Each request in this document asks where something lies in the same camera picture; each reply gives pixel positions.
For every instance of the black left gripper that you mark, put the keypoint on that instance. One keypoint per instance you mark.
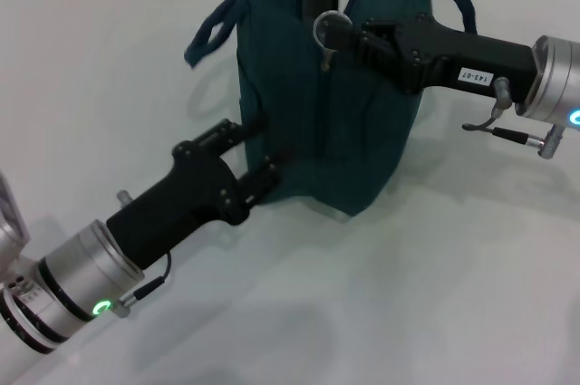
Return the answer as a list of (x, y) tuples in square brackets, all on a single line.
[(181, 204)]

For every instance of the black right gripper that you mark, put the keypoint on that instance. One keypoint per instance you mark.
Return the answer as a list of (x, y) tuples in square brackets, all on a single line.
[(462, 61)]

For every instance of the dark teal insulated bag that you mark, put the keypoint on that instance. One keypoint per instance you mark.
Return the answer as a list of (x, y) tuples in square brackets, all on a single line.
[(344, 131)]

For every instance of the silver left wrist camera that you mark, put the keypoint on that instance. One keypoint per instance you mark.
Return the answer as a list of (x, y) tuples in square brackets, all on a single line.
[(9, 217)]

